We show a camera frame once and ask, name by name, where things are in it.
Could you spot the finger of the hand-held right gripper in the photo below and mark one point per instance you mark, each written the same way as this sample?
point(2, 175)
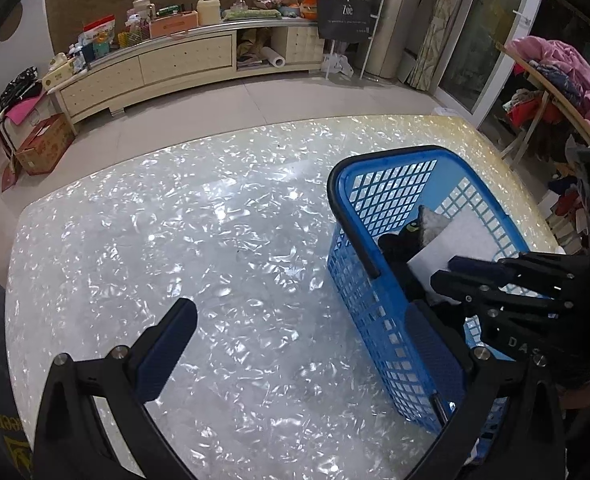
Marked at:
point(455, 282)
point(480, 267)

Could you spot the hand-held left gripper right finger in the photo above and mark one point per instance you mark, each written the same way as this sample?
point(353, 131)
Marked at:
point(435, 355)

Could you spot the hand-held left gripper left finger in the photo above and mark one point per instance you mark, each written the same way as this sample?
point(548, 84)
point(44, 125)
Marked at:
point(167, 355)

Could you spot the white cloth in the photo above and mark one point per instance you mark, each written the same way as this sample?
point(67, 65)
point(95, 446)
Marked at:
point(465, 240)

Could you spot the grey patterned cloth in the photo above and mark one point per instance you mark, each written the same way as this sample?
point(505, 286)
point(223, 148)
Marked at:
point(432, 225)

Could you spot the black plush toy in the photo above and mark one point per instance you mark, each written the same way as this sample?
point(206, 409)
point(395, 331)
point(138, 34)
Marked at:
point(400, 250)

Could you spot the blue plastic basket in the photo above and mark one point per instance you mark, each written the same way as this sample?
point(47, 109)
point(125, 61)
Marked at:
point(360, 172)

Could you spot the wooden clothes rack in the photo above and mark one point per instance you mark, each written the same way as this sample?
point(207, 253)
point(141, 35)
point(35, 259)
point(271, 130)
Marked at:
point(555, 92)

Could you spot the pile of pink clothes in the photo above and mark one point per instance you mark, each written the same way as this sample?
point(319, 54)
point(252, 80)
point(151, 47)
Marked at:
point(575, 65)

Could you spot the glass sliding door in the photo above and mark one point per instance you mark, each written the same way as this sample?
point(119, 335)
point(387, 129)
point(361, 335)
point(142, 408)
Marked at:
point(495, 35)

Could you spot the red paper packet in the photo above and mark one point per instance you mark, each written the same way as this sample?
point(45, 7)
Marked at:
point(9, 178)

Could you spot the white metal rack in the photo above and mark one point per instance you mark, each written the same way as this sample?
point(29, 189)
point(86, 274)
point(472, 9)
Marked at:
point(368, 55)

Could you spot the patterned curtain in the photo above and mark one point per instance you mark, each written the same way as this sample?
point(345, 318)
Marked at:
point(450, 25)

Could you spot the cardboard box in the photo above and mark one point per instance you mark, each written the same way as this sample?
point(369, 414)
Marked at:
point(45, 142)

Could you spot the white plastic bag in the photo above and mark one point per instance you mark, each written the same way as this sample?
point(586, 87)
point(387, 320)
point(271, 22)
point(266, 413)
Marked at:
point(337, 65)

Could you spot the white standing air conditioner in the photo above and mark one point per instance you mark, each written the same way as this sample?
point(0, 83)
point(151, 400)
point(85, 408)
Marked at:
point(405, 15)

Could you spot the black tote bag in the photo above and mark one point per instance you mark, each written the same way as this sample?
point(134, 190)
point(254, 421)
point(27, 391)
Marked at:
point(345, 20)

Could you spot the pink cloth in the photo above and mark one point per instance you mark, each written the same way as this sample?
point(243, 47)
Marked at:
point(22, 110)

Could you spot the white paper roll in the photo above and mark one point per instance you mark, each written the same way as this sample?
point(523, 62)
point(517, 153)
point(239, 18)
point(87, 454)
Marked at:
point(273, 57)

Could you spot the cream tv cabinet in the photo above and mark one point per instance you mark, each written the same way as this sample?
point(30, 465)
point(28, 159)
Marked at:
point(175, 60)

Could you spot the tissue box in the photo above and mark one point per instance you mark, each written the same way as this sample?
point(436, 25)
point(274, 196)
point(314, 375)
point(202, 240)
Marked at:
point(60, 72)

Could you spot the black patterned cloth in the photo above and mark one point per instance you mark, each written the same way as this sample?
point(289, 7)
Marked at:
point(20, 85)

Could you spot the orange toy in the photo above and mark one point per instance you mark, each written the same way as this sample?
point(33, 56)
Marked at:
point(312, 4)

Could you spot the colourful snack bag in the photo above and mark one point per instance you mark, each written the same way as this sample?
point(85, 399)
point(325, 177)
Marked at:
point(99, 35)

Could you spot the pink box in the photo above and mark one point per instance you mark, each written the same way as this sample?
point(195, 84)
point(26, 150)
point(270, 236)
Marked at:
point(172, 25)

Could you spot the green patterned cloth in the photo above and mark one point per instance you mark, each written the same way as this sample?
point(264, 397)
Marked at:
point(252, 14)

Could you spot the cream plastic canister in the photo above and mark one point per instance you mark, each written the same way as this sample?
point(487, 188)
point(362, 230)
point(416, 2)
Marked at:
point(209, 11)

